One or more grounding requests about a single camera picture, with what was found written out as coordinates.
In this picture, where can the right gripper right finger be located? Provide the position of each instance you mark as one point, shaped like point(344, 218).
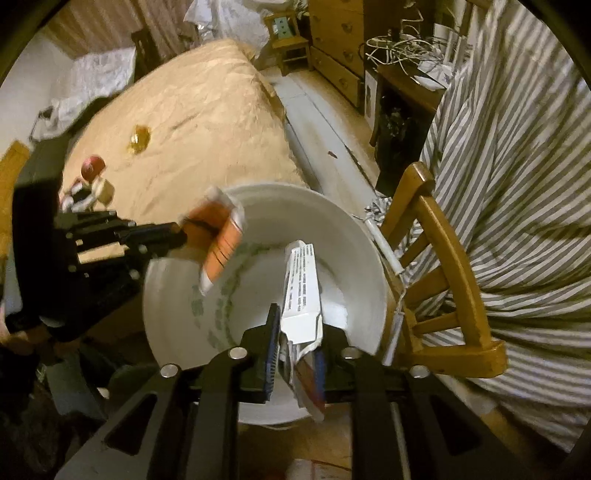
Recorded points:
point(351, 374)

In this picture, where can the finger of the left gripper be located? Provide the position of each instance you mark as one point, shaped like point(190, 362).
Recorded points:
point(126, 239)
point(83, 223)

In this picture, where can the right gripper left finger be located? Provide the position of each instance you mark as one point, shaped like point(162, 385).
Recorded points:
point(246, 372)

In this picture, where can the red round container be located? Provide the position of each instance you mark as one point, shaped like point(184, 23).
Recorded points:
point(92, 168)

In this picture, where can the white paper package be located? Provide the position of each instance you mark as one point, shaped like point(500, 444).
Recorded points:
point(301, 362)

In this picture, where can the orange white wrapper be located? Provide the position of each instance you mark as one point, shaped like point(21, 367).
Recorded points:
point(214, 230)

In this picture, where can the white trash bucket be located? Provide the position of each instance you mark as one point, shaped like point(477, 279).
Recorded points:
point(188, 328)

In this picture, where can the yellow plastic wrapper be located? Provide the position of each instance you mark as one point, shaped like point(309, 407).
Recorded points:
point(139, 139)

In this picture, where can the tan bed blanket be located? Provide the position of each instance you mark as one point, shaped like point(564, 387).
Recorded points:
point(214, 121)

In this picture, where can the left silver plastic cover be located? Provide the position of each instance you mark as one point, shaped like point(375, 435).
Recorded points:
point(92, 77)

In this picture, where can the silver plastic cover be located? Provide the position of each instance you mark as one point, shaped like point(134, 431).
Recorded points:
point(239, 20)
point(92, 77)

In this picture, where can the brown curtain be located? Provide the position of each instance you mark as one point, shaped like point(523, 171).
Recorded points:
point(94, 26)

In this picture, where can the small wooden chair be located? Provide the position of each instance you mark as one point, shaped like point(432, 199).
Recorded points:
point(286, 41)

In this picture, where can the right silver plastic cover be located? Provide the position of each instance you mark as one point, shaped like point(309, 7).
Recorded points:
point(239, 20)

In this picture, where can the wooden dresser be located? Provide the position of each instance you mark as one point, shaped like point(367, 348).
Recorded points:
point(340, 29)

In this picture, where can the striped cloth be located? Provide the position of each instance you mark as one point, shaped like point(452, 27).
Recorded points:
point(509, 149)

